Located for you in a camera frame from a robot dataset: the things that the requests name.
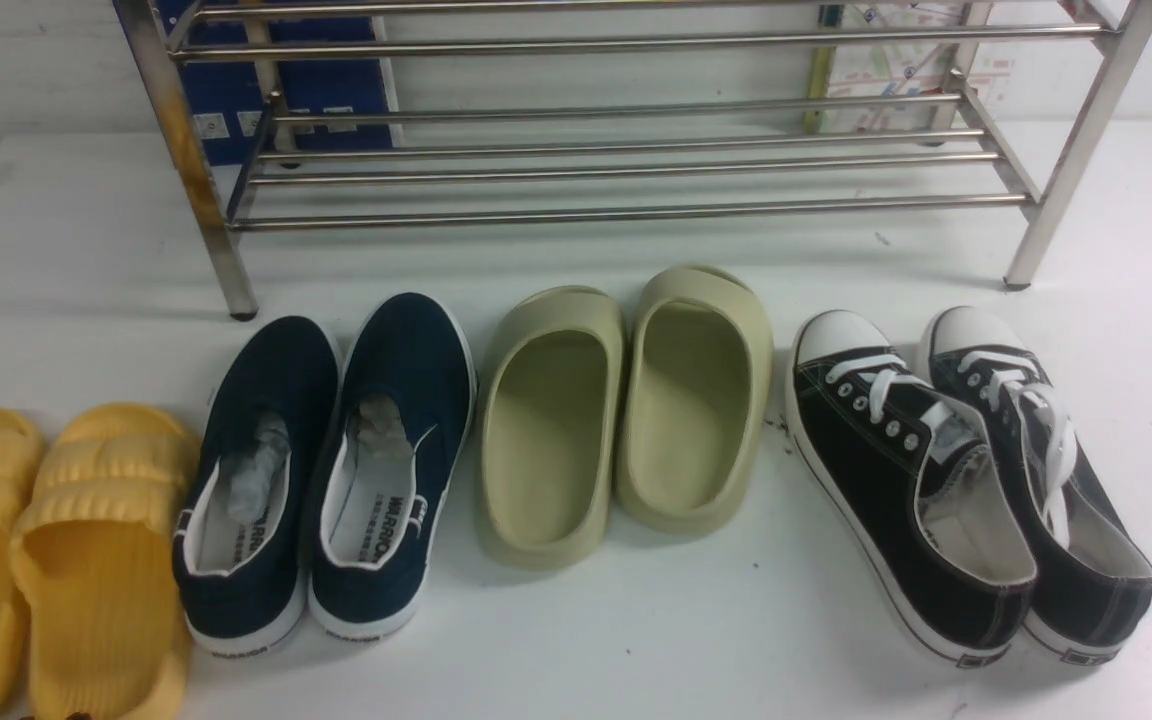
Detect stainless steel shoe rack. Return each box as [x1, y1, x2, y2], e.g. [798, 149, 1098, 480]
[114, 1, 1152, 323]

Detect right yellow slide sandal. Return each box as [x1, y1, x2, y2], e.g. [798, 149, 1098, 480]
[9, 404, 200, 719]

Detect left olive foam slipper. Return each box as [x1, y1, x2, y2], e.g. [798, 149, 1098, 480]
[476, 285, 626, 571]

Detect blue box behind rack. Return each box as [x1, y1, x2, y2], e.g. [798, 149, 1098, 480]
[179, 15, 404, 170]

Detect navy canvas shoe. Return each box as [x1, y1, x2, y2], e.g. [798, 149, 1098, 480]
[306, 291, 477, 643]
[172, 314, 339, 659]

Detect white printed poster board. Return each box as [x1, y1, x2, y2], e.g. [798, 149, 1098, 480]
[803, 3, 1018, 135]

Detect left black lace-up sneaker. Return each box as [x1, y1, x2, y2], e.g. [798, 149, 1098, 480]
[785, 310, 1038, 667]

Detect right black lace-up sneaker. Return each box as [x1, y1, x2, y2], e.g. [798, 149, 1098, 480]
[918, 306, 1152, 667]

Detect right olive foam slipper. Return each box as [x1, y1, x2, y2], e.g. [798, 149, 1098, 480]
[616, 265, 776, 536]

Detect black lace-up sneaker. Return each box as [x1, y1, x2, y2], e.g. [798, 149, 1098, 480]
[785, 310, 1038, 667]
[918, 306, 1152, 667]

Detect olive foam slipper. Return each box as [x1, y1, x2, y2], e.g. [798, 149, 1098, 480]
[476, 285, 626, 571]
[616, 265, 776, 536]

